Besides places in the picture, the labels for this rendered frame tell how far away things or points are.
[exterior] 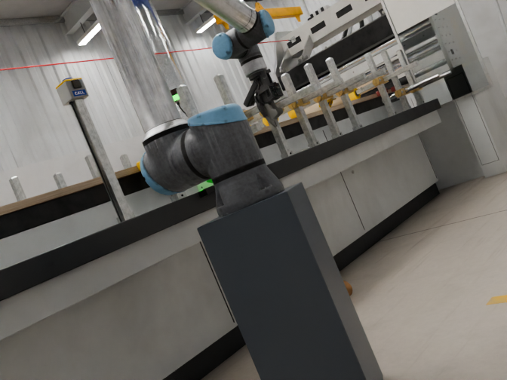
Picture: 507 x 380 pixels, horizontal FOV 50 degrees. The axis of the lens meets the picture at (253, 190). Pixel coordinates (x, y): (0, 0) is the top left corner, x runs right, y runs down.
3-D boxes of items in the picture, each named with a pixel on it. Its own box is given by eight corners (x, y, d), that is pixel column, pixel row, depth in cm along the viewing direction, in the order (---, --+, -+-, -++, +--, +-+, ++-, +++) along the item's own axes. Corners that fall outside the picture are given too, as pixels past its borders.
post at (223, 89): (263, 170, 248) (222, 72, 247) (259, 172, 245) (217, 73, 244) (258, 172, 250) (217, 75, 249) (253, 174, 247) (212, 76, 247)
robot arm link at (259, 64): (237, 68, 207) (252, 66, 214) (241, 81, 207) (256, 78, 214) (253, 58, 201) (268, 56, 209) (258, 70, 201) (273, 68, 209)
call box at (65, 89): (90, 97, 190) (81, 77, 190) (73, 100, 185) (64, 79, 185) (80, 105, 195) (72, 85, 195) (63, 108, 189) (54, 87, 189)
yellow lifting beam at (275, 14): (305, 19, 775) (297, -2, 774) (224, 28, 653) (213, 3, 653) (301, 22, 781) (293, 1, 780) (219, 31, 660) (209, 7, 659)
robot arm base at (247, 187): (290, 186, 153) (276, 153, 153) (278, 194, 134) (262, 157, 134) (230, 211, 157) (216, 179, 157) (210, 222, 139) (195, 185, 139)
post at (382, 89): (398, 118, 361) (370, 51, 360) (396, 120, 358) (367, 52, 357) (393, 121, 363) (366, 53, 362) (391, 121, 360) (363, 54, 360)
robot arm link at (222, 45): (228, 24, 189) (247, 26, 199) (204, 40, 195) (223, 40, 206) (239, 50, 189) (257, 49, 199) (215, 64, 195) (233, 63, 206)
